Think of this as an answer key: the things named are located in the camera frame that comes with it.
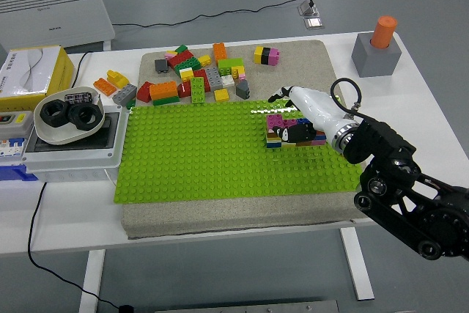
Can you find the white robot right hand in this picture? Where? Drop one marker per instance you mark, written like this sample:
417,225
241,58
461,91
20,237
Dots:
322,111

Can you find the magenta toy brick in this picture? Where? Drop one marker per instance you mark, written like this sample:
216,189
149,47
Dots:
274,121

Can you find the yellow black pink brick stack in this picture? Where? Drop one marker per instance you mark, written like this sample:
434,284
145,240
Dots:
266,55

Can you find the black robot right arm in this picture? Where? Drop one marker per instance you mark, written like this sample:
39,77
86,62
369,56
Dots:
388,148

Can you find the blue toy brick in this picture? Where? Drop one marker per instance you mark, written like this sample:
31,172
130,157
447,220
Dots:
302,121

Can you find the brown-orange toy brick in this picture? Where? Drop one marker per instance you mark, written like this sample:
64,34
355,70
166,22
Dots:
305,143

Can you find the brown toy brick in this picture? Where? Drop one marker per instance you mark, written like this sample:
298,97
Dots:
272,137

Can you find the small pink toy brick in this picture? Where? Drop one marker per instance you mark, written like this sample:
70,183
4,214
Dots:
169,56
242,77

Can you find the small yellow toy brick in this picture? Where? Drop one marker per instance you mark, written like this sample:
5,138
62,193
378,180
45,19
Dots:
239,71
171,52

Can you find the white toy brick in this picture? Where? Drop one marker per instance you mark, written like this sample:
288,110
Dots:
227,81

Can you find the lime green toy brick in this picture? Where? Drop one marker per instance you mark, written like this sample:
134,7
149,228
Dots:
231,65

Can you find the light grey toy brick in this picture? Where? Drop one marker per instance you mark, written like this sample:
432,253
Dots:
214,77
124,94

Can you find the tall orange toy brick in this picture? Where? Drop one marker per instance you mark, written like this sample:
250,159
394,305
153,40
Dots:
220,52

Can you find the green studded baseplate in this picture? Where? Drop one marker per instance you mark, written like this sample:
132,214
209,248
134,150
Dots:
201,151

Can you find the dark green toy brick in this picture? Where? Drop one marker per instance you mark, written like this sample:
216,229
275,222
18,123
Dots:
187,65

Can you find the large red toy brick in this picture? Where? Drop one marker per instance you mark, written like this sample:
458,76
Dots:
181,58

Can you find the small green toy brick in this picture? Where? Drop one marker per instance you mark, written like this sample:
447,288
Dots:
130,104
181,49

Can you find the flat green toy brick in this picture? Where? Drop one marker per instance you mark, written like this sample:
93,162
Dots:
166,100

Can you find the large orange toy brick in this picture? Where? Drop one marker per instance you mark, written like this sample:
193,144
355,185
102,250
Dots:
163,90

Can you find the dark grey toy brick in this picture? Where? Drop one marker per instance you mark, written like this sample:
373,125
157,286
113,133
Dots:
161,66

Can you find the red sloped toy brick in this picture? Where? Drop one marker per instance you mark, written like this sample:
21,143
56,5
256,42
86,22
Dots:
144,92

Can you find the yellow sloped toy brick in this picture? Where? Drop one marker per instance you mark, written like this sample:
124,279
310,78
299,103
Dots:
117,79

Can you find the flat orange toy brick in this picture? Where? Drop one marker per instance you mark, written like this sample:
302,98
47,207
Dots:
105,86

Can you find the pink and blue brick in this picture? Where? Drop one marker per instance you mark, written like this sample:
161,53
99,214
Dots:
320,141

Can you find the blue and white brick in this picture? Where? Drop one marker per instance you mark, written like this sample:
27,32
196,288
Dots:
273,144

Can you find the grey cube holder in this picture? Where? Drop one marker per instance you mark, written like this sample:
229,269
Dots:
373,62

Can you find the dark grey sloped brick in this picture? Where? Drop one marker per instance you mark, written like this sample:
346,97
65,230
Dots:
242,90

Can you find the closed metal floor socket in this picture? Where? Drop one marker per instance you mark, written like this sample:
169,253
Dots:
314,23

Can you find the orange cylinder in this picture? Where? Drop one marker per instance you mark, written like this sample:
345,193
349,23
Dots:
383,32

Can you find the open metal floor socket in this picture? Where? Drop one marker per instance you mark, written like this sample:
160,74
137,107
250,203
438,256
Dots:
306,10

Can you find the long lime green brick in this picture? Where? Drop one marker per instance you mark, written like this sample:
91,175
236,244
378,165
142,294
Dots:
198,90

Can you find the grey-brown foam mat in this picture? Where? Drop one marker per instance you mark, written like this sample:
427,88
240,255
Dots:
238,216

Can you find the white table leg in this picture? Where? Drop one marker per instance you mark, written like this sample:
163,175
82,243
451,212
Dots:
91,280
357,265

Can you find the small black terminal block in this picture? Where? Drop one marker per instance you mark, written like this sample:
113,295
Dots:
77,98

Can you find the large black hex nut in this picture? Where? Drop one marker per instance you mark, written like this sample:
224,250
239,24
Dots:
75,118
47,119

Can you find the grey junction box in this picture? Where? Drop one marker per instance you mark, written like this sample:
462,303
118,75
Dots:
73,161

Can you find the white bowl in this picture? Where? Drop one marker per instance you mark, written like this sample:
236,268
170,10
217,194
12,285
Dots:
62,136

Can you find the white panel heater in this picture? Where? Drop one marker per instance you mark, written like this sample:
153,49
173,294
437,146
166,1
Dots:
55,12

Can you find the yellow and white tissue box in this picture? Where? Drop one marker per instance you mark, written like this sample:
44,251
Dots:
29,71

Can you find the grey circuit breaker box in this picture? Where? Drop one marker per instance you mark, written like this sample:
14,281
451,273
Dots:
14,133

